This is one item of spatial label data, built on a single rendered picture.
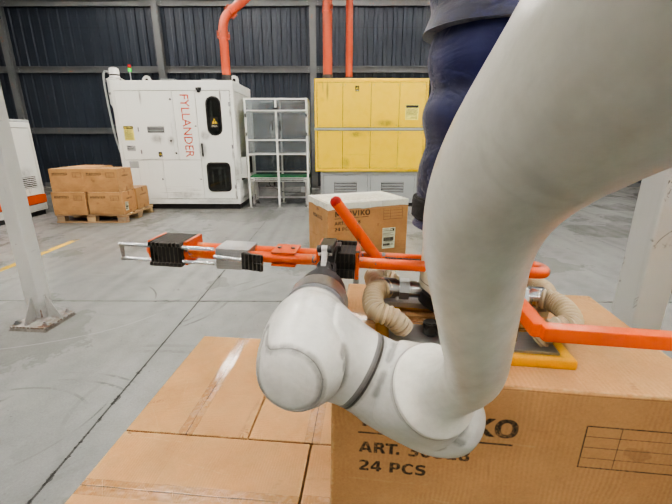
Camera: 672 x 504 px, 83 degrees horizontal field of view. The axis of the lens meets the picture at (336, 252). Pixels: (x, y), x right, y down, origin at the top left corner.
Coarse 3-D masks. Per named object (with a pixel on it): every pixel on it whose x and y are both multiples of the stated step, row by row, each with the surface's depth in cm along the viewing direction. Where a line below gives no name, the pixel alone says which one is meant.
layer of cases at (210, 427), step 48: (192, 384) 144; (240, 384) 144; (144, 432) 121; (192, 432) 120; (240, 432) 120; (288, 432) 120; (96, 480) 104; (144, 480) 104; (192, 480) 104; (240, 480) 104; (288, 480) 104
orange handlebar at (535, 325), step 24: (288, 264) 77; (312, 264) 76; (360, 264) 75; (384, 264) 74; (408, 264) 74; (528, 312) 54; (552, 336) 50; (576, 336) 49; (600, 336) 49; (624, 336) 49; (648, 336) 48
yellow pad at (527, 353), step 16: (432, 320) 70; (400, 336) 69; (416, 336) 69; (432, 336) 69; (528, 336) 70; (528, 352) 66; (544, 352) 65; (560, 352) 66; (560, 368) 64; (576, 368) 64
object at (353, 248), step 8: (344, 240) 81; (344, 248) 79; (352, 248) 79; (360, 248) 77; (320, 256) 73; (336, 256) 73; (344, 256) 73; (352, 256) 72; (336, 264) 74; (344, 264) 74; (352, 264) 74; (336, 272) 74; (344, 272) 74; (352, 272) 73
